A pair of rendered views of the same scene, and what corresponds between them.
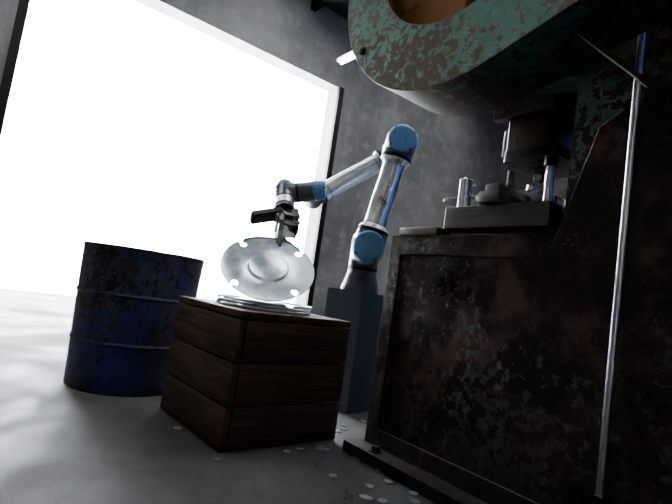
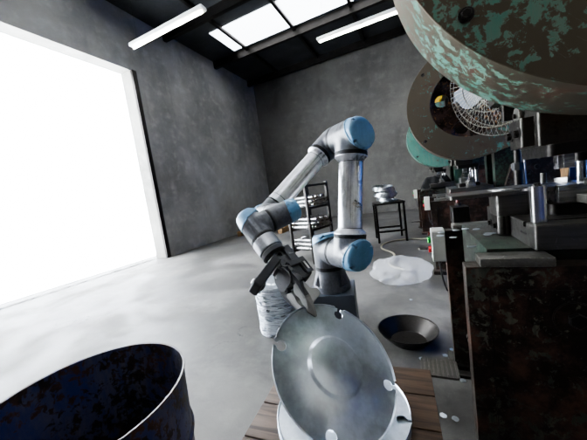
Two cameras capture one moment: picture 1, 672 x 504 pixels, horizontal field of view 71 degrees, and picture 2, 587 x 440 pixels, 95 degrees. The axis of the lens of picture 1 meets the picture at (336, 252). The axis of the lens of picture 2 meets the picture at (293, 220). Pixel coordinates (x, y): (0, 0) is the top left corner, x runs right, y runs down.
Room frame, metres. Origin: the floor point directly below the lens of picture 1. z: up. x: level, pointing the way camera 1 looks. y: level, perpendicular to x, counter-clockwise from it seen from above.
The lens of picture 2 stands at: (1.01, 0.50, 0.86)
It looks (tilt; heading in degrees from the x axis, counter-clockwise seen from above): 6 degrees down; 332
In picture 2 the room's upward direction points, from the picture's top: 8 degrees counter-clockwise
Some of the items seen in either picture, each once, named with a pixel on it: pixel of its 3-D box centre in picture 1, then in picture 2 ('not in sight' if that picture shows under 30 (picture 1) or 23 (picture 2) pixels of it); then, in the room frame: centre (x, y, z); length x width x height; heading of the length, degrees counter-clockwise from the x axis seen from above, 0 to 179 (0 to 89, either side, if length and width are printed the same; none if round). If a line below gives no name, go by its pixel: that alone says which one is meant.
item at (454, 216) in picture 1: (538, 233); (569, 218); (1.30, -0.55, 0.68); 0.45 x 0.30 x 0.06; 127
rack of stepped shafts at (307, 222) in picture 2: not in sight; (309, 221); (3.85, -1.26, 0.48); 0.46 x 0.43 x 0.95; 17
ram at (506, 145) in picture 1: (538, 111); (545, 92); (1.33, -0.52, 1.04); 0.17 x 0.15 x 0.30; 37
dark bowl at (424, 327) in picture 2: not in sight; (408, 333); (1.95, -0.60, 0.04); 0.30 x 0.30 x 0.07
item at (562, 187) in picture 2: (539, 204); (566, 190); (1.30, -0.55, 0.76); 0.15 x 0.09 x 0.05; 127
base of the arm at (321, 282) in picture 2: (361, 279); (330, 276); (1.90, -0.12, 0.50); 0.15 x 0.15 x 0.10
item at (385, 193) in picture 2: not in sight; (388, 211); (3.73, -2.51, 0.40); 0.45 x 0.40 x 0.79; 139
